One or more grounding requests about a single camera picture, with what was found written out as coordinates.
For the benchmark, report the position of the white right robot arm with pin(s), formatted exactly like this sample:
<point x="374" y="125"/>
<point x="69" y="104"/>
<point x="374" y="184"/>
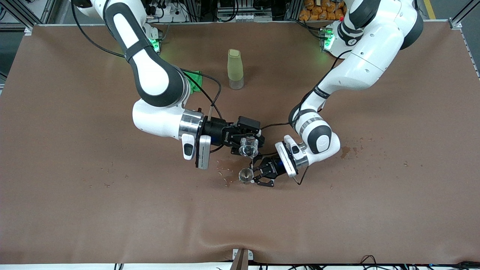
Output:
<point x="150" y="71"/>

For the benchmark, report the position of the yellow-green tall bottle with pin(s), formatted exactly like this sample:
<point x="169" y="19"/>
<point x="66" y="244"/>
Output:
<point x="235" y="67"/>

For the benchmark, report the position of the brown table cover sheet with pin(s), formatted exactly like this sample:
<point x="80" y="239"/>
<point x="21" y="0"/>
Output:
<point x="240" y="217"/>

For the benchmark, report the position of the metal double jigger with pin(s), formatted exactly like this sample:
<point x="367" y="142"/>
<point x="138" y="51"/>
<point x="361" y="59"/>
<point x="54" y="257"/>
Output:
<point x="246" y="175"/>

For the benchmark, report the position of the clear glass cup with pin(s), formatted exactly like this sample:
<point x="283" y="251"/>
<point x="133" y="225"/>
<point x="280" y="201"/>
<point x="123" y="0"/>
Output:
<point x="249" y="147"/>

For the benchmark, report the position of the green cloth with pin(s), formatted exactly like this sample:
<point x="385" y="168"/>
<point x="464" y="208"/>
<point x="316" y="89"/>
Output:
<point x="195" y="80"/>

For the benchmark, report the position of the aluminium frame post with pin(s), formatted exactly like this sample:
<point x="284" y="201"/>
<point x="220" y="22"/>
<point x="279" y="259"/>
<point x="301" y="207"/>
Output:
<point x="463" y="15"/>
<point x="41" y="13"/>

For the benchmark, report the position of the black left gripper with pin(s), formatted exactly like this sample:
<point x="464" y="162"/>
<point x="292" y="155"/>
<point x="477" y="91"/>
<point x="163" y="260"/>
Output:
<point x="270" y="167"/>

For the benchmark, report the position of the white power strip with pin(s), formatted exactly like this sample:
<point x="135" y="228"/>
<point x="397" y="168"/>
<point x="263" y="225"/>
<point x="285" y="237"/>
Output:
<point x="165" y="9"/>

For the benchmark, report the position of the metal table edge bracket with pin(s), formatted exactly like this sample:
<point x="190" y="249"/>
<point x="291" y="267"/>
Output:
<point x="242" y="260"/>

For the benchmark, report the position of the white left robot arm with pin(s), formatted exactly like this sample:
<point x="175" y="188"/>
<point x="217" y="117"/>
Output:
<point x="371" y="60"/>

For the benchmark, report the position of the grey equipment box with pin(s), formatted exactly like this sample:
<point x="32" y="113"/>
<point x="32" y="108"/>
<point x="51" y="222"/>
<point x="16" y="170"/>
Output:
<point x="243" y="17"/>

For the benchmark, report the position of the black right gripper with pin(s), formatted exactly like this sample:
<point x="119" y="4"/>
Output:
<point x="217" y="129"/>

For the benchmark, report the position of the large brown liquid puddle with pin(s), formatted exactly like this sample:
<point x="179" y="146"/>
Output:
<point x="225" y="165"/>

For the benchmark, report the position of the orange snack bags pile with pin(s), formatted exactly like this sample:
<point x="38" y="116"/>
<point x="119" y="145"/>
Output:
<point x="322" y="11"/>

